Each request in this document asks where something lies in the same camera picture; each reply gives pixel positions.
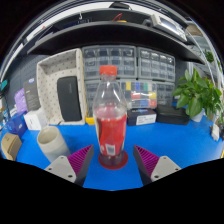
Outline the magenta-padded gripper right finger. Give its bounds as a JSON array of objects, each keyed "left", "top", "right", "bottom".
[{"left": 133, "top": 144, "right": 182, "bottom": 186}]

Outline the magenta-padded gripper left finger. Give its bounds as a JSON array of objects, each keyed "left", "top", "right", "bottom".
[{"left": 44, "top": 144, "right": 95, "bottom": 187}]

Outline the clear bottle with red label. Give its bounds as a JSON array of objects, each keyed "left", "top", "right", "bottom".
[{"left": 92, "top": 65, "right": 128, "bottom": 167}]

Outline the beige ceramic mug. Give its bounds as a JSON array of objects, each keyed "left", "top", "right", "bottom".
[{"left": 36, "top": 125, "right": 72, "bottom": 163}]

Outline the flat black case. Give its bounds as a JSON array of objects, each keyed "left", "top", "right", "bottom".
[{"left": 155, "top": 104, "right": 191, "bottom": 126}]

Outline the black box with white label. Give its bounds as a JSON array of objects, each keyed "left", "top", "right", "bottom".
[{"left": 126, "top": 107, "right": 158, "bottom": 127}]

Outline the yellow multimeter with red leads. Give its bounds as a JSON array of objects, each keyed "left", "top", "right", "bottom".
[{"left": 85, "top": 114, "right": 96, "bottom": 126}]

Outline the brown cardboard box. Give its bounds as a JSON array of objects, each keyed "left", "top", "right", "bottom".
[{"left": 0, "top": 132, "right": 23, "bottom": 162}]

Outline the blue cardboard box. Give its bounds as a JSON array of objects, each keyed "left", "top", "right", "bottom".
[{"left": 4, "top": 113, "right": 28, "bottom": 138}]

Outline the black zip pouch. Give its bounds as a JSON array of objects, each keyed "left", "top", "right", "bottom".
[{"left": 56, "top": 76, "right": 83, "bottom": 123}]

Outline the grey small-parts drawer cabinet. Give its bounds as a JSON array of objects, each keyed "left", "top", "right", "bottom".
[
  {"left": 84, "top": 79, "right": 101, "bottom": 116},
  {"left": 137, "top": 47, "right": 177, "bottom": 83},
  {"left": 81, "top": 45, "right": 138, "bottom": 80}
]

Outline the green potted plant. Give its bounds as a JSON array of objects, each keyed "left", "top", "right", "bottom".
[{"left": 171, "top": 68, "right": 224, "bottom": 124}]

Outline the dark grey upright box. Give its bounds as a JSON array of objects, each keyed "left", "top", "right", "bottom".
[{"left": 23, "top": 78, "right": 42, "bottom": 112}]

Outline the purple plastic bag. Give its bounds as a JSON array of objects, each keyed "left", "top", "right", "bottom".
[{"left": 13, "top": 87, "right": 29, "bottom": 114}]

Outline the beige dotted tray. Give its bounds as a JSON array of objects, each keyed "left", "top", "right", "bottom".
[{"left": 35, "top": 48, "right": 88, "bottom": 126}]

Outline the dark overhead shelf unit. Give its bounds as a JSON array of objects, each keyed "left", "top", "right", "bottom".
[{"left": 6, "top": 1, "right": 214, "bottom": 66}]

